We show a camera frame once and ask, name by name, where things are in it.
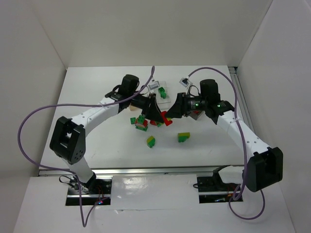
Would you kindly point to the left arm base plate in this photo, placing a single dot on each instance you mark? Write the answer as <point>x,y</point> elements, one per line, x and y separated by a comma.
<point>100,193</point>

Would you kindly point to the orange transparent container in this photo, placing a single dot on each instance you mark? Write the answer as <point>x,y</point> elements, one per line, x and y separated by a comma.
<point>132,108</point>

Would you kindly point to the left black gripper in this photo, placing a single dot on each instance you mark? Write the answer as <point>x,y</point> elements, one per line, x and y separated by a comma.
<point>150,105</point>

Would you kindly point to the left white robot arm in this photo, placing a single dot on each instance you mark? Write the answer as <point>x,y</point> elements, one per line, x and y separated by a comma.
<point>69,136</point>

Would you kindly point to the aluminium side rail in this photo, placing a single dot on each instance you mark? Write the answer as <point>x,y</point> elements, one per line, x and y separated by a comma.
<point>241,99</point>

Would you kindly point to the grey transparent container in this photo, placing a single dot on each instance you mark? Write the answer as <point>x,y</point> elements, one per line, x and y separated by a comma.
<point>195,116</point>

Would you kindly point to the aluminium front rail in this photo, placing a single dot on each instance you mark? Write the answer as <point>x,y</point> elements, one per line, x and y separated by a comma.
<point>156,170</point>

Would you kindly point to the clear transparent container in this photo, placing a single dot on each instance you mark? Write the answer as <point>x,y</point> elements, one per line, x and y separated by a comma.
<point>163,104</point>

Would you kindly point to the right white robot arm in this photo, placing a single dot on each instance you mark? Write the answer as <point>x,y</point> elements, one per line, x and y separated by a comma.
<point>264,164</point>

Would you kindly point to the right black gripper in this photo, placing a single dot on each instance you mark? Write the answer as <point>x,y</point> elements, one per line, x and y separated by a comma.
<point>181,105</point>

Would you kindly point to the yellow green red lego stack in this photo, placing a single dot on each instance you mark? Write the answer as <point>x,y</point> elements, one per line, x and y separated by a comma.
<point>182,137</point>

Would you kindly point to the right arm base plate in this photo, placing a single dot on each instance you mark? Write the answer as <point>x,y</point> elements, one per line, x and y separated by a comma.
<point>212,189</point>

